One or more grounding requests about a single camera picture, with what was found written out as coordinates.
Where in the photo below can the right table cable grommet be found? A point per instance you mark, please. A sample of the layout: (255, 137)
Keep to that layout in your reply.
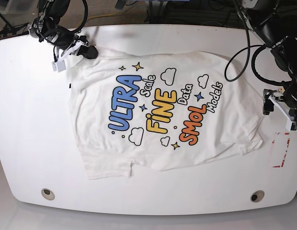
(257, 196)

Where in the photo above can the black tripod stand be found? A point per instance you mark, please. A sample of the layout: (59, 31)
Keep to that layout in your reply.
(9, 30)

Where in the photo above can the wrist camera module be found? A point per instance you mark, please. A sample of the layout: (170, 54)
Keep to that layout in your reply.
(291, 125)
(58, 66)

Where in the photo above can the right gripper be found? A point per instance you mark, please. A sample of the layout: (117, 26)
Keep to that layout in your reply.
(78, 47)

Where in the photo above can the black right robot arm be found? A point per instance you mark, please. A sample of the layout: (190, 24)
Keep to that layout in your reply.
(65, 42)

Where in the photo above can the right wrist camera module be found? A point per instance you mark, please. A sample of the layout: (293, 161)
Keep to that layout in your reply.
(58, 66)

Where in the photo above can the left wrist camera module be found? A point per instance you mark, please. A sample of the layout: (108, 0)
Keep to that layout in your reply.
(291, 125)

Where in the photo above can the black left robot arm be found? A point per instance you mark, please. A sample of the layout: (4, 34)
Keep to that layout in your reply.
(262, 19)

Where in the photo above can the red tape rectangle marking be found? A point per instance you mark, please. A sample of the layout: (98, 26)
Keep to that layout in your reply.
(279, 149)

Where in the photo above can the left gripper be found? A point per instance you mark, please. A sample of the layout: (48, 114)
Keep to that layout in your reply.
(284, 101)

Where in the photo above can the left table cable grommet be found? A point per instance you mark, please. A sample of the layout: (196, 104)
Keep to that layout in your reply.
(47, 194)

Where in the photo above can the white printed T-shirt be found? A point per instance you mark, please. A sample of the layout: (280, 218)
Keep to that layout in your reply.
(162, 112)

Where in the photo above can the table cable grommet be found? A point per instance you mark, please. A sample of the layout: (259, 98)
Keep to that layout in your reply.
(47, 194)
(257, 196)

